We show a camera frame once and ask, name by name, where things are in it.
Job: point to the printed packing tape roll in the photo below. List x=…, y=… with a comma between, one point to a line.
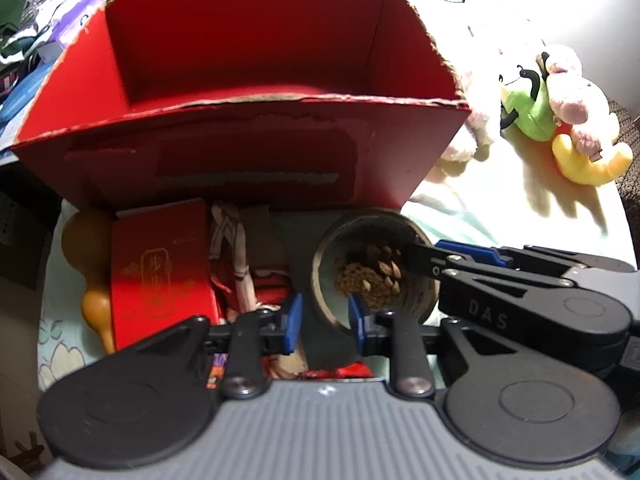
x=325, y=260

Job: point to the red white bundle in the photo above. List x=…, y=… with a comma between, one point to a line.
x=235, y=260

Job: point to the pile of clothes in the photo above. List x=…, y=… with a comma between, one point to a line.
x=30, y=10

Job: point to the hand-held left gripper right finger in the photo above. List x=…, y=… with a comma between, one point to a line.
x=357, y=322

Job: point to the purple tissue pack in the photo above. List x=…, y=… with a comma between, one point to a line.
x=75, y=20

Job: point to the brown pine cone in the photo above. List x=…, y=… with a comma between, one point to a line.
x=372, y=272

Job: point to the pink plush toy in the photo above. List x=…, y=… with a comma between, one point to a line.
x=570, y=100

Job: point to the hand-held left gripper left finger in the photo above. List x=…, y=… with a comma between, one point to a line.
x=292, y=322

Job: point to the blue glasses case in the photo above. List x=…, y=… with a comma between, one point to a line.
x=25, y=95

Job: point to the white plush toy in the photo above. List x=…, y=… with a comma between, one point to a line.
x=472, y=130

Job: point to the large red cardboard box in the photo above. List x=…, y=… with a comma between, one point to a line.
x=250, y=160

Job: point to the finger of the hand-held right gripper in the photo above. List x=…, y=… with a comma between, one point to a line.
x=425, y=260
x=475, y=252

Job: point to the yellow plush toy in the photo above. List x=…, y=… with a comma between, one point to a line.
x=585, y=165

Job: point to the brown wooden gourd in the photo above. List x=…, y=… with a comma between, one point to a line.
x=95, y=305

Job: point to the small red gold-printed box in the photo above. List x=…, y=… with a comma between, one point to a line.
x=160, y=270

